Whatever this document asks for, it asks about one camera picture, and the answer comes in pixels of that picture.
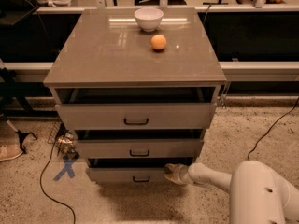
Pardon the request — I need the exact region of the black floor cable right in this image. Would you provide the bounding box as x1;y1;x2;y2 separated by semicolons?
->
247;96;299;161

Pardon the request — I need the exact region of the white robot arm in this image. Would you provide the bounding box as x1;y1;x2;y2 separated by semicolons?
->
164;161;299;224

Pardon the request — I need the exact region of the shiny crumpled wrapper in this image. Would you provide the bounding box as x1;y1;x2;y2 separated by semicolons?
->
57;132;76;154

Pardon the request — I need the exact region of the blue tape cross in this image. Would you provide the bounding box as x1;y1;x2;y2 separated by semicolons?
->
53;152;79;181

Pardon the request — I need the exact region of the white ceramic bowl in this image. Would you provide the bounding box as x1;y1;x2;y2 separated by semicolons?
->
134;7;164;32

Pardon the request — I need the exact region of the black tripod leg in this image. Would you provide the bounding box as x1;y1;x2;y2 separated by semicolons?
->
0;112;38;154

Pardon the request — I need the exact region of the black floor cable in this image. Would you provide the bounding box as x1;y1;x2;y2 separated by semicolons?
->
247;96;299;161
38;137;77;224

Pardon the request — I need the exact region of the grey drawer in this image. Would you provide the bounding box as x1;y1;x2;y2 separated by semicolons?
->
76;139;203;159
56;104;216;130
87;157;194;183

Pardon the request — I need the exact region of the black floor cable left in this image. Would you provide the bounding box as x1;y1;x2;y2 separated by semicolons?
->
38;137;77;224

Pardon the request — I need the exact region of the shoe at left edge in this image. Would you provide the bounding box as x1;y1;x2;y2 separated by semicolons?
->
0;145;23;161

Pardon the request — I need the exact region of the orange ball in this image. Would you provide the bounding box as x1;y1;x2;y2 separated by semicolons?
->
150;35;166;50

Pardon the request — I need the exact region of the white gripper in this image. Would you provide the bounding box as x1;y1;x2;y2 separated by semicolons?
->
164;163;191;185

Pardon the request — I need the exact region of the grey drawer cabinet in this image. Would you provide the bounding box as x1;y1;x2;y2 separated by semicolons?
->
43;7;227;183

